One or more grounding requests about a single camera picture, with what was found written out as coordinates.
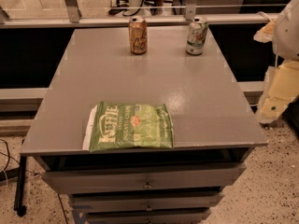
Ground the green jalapeno chip bag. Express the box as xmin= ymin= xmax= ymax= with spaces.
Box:
xmin=82 ymin=102 xmax=174 ymax=152

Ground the black floor cable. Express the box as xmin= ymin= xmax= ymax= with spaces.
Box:
xmin=0 ymin=138 xmax=20 ymax=185

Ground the grey middle drawer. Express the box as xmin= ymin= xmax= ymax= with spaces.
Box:
xmin=70 ymin=191 xmax=223 ymax=213

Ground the black metal stand leg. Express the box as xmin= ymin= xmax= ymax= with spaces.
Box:
xmin=14 ymin=156 xmax=26 ymax=217

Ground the green and white soda can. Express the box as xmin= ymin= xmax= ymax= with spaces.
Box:
xmin=186 ymin=16 xmax=208 ymax=55

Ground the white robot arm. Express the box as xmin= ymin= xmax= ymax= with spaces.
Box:
xmin=273 ymin=0 xmax=299 ymax=61

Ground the grey drawer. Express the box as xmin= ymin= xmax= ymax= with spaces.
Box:
xmin=86 ymin=208 xmax=210 ymax=224
xmin=42 ymin=163 xmax=246 ymax=194
xmin=70 ymin=191 xmax=223 ymax=213

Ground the metal railing frame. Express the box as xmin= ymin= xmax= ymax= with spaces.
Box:
xmin=0 ymin=0 xmax=290 ymax=28

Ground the grey bottom drawer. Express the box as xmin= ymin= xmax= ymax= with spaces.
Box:
xmin=86 ymin=208 xmax=210 ymax=224

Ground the orange soda can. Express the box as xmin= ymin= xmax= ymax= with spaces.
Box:
xmin=129 ymin=16 xmax=148 ymax=54

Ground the grey top drawer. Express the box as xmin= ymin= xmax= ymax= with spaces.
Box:
xmin=42 ymin=163 xmax=246 ymax=194

